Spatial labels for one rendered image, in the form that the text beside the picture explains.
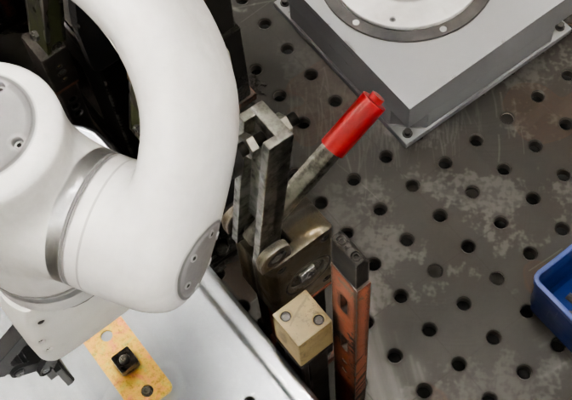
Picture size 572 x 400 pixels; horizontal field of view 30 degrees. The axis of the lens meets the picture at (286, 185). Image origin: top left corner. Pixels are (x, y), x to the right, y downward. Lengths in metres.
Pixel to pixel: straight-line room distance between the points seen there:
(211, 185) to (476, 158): 0.80
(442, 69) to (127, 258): 0.77
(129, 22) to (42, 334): 0.27
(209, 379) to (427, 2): 0.59
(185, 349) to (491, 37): 0.58
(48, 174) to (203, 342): 0.39
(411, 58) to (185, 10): 0.75
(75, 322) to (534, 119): 0.77
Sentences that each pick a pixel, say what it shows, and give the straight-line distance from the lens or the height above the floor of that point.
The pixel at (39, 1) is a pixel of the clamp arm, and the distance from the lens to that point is 1.02.
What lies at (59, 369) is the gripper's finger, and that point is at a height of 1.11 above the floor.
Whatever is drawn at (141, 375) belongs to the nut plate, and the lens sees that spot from 0.89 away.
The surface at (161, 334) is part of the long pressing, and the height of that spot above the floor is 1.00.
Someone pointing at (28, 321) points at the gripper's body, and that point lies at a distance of 0.69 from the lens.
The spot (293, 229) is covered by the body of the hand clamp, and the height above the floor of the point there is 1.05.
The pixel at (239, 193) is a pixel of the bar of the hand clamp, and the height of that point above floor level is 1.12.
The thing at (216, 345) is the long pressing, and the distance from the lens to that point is 0.89.
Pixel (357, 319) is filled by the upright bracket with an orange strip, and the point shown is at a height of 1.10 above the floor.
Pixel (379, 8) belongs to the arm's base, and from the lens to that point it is 1.29.
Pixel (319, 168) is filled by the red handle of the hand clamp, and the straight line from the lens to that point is 0.83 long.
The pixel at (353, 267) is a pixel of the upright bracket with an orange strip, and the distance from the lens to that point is 0.70.
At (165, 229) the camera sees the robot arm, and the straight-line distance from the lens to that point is 0.53.
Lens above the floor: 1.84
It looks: 63 degrees down
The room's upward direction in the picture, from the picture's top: 7 degrees counter-clockwise
